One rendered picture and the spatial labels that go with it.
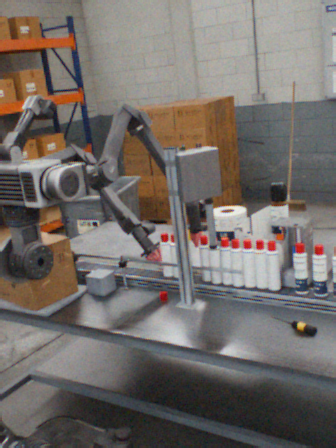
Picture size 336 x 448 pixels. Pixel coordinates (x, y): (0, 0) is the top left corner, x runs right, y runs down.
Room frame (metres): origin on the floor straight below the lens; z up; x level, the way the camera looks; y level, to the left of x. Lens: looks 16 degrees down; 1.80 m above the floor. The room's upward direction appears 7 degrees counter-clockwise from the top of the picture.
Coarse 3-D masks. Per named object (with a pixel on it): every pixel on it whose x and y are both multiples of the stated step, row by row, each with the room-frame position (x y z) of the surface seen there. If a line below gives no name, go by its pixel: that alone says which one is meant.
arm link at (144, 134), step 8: (144, 112) 2.35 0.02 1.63; (144, 120) 2.33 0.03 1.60; (136, 128) 2.40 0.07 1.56; (144, 128) 2.33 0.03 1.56; (136, 136) 2.36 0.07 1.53; (144, 136) 2.34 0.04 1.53; (152, 136) 2.36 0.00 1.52; (144, 144) 2.35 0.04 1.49; (152, 144) 2.33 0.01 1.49; (160, 144) 2.36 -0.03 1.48; (152, 152) 2.34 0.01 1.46; (160, 152) 2.34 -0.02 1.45; (160, 160) 2.33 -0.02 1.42; (160, 168) 2.34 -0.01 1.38
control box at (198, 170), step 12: (180, 156) 2.06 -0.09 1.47; (192, 156) 2.08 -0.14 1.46; (204, 156) 2.10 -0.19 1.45; (216, 156) 2.12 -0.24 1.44; (180, 168) 2.06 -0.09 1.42; (192, 168) 2.08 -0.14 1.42; (204, 168) 2.10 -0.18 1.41; (216, 168) 2.11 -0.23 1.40; (180, 180) 2.07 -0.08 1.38; (192, 180) 2.08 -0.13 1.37; (204, 180) 2.09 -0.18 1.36; (216, 180) 2.11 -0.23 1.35; (180, 192) 2.09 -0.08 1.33; (192, 192) 2.07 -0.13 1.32; (204, 192) 2.09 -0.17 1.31; (216, 192) 2.11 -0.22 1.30
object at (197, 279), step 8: (80, 264) 2.66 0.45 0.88; (88, 264) 2.64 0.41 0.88; (96, 264) 2.63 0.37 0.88; (104, 264) 2.61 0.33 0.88; (120, 272) 2.47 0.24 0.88; (128, 272) 2.46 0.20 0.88; (136, 272) 2.44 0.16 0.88; (144, 272) 2.43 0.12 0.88; (152, 272) 2.42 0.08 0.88; (160, 272) 2.40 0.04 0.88; (176, 280) 2.28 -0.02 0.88; (200, 280) 2.24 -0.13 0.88; (232, 288) 2.12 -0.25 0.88; (240, 288) 2.10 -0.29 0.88; (256, 288) 2.08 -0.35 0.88; (288, 288) 2.05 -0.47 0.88; (296, 296) 1.97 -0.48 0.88; (304, 296) 1.95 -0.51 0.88; (312, 296) 1.95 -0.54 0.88; (328, 296) 1.93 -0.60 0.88
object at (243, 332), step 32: (128, 256) 2.84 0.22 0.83; (64, 320) 2.11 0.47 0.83; (96, 320) 2.07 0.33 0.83; (128, 320) 2.04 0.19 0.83; (160, 320) 2.00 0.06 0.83; (192, 320) 1.96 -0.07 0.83; (224, 320) 1.93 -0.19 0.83; (256, 320) 1.90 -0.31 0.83; (288, 320) 1.87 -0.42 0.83; (320, 320) 1.84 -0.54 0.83; (224, 352) 1.69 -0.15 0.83; (256, 352) 1.67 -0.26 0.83; (288, 352) 1.64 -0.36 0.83; (320, 352) 1.62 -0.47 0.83
